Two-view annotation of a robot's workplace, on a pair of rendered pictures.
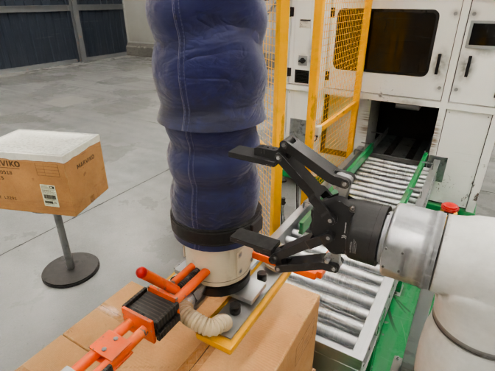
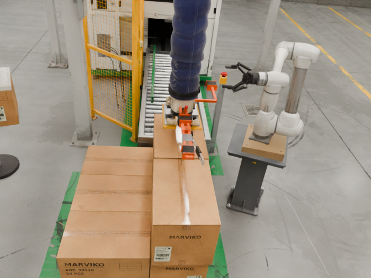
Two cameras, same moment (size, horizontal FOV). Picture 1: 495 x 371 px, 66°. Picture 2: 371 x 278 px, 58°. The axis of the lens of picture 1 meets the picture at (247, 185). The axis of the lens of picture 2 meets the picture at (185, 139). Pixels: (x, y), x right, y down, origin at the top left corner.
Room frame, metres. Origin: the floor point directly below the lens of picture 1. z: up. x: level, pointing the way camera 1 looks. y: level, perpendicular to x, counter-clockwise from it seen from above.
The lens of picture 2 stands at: (-0.95, 1.40, 2.48)
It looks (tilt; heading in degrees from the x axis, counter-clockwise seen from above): 36 degrees down; 322
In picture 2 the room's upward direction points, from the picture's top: 6 degrees clockwise
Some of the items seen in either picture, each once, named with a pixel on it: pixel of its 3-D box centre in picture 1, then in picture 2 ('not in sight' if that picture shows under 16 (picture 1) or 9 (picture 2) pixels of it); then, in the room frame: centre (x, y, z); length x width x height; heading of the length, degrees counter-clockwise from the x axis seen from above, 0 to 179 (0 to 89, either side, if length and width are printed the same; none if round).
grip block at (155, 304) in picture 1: (152, 312); (184, 120); (0.61, 0.20, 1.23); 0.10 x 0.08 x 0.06; 60
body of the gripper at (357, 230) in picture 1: (348, 226); (249, 78); (0.41, -0.13, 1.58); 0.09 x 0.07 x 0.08; 59
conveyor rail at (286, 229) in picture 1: (312, 207); (144, 88); (2.35, -0.46, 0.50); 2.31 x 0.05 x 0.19; 149
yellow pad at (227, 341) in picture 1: (249, 294); (193, 115); (0.78, 0.00, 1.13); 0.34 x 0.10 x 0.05; 150
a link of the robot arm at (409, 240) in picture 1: (409, 244); (260, 79); (0.37, -0.19, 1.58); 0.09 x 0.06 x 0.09; 149
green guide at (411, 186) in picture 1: (413, 194); not in sight; (2.35, -1.15, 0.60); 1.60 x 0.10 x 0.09; 149
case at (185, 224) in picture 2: not in sight; (181, 209); (0.30, 0.39, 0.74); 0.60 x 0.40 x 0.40; 150
